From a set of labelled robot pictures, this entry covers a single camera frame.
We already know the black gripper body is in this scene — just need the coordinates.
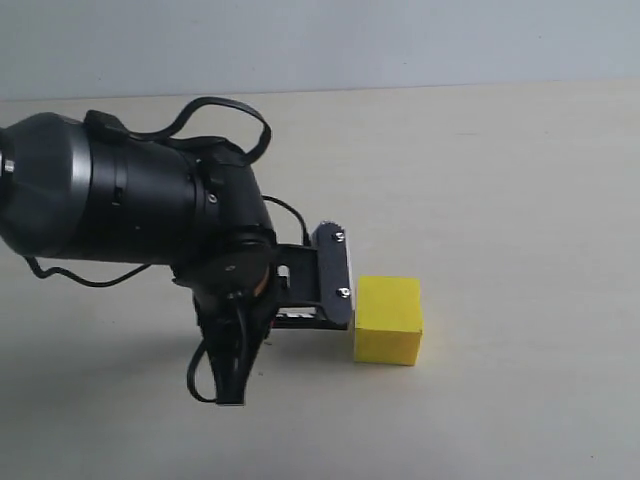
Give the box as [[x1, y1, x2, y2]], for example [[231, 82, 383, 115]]
[[172, 227, 277, 405]]

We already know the yellow foam cube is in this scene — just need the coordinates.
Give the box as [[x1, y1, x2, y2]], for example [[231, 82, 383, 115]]
[[353, 276, 424, 366]]

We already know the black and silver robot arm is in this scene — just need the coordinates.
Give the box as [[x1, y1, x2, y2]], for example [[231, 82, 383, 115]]
[[1, 112, 276, 405]]

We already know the black cable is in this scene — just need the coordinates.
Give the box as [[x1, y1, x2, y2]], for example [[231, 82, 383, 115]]
[[22, 96, 306, 404]]

